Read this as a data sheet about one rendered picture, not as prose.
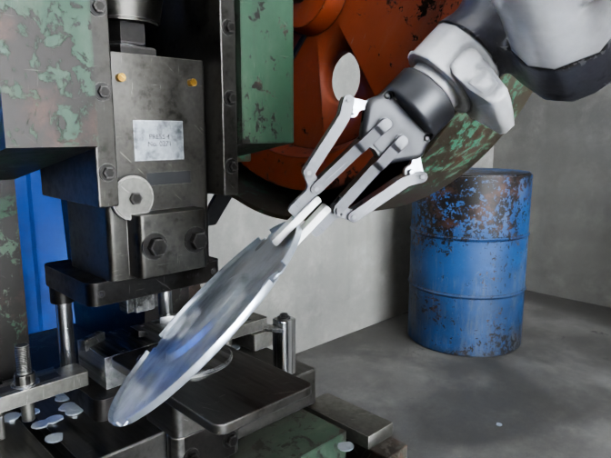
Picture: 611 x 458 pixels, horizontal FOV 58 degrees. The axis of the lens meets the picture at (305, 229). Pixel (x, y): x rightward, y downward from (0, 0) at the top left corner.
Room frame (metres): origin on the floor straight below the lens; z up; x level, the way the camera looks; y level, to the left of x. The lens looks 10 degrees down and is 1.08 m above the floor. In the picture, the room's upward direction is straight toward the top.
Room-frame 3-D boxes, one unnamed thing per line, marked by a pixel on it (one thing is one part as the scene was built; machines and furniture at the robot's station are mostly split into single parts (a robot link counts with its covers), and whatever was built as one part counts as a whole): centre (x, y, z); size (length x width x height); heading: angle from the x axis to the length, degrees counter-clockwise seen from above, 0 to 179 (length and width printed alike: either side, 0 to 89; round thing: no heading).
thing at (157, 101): (0.75, 0.22, 1.04); 0.17 x 0.15 x 0.30; 44
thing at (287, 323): (0.82, 0.03, 0.75); 0.03 x 0.03 x 0.10; 44
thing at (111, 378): (0.78, 0.24, 0.76); 0.15 x 0.09 x 0.05; 134
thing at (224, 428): (0.66, 0.13, 0.72); 0.25 x 0.14 x 0.14; 44
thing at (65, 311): (0.77, 0.35, 0.81); 0.02 x 0.02 x 0.14
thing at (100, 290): (0.79, 0.25, 0.86); 0.20 x 0.16 x 0.05; 134
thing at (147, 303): (0.78, 0.24, 0.84); 0.05 x 0.03 x 0.04; 134
